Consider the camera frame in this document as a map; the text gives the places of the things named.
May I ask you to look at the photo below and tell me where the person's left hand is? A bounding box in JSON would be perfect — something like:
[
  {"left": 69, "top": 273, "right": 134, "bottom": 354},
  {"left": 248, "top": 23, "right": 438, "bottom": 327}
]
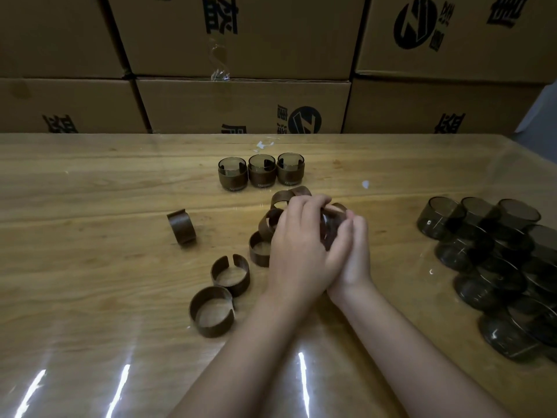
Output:
[{"left": 265, "top": 194, "right": 356, "bottom": 312}]

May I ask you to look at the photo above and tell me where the person's right hand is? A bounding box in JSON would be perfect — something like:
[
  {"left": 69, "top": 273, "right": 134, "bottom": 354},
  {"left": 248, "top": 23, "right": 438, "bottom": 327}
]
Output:
[{"left": 326, "top": 215, "right": 375, "bottom": 308}]

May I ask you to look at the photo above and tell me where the smoky tinted glass cup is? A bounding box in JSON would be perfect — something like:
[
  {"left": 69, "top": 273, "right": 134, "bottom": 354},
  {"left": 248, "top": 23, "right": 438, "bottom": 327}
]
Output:
[
  {"left": 320, "top": 211, "right": 349, "bottom": 252},
  {"left": 276, "top": 152, "right": 306, "bottom": 186},
  {"left": 218, "top": 157, "right": 249, "bottom": 192},
  {"left": 248, "top": 153, "right": 279, "bottom": 189}
]

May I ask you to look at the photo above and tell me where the cluster of smoky glass cups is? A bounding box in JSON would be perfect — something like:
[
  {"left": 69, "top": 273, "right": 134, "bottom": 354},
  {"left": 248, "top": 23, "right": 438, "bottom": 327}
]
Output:
[{"left": 415, "top": 196, "right": 557, "bottom": 363}]

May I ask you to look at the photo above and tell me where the person's left forearm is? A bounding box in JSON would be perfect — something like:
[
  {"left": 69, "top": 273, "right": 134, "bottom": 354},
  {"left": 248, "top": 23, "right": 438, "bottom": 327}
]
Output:
[{"left": 167, "top": 291, "right": 323, "bottom": 418}]

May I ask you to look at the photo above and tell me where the person's right forearm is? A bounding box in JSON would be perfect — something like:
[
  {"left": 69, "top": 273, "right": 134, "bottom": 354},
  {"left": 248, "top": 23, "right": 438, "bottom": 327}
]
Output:
[{"left": 337, "top": 284, "right": 510, "bottom": 418}]

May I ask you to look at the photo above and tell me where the stack of brown cardboard boxes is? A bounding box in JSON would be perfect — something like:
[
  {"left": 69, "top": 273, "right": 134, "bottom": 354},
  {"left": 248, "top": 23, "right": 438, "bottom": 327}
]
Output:
[{"left": 0, "top": 0, "right": 557, "bottom": 135}]

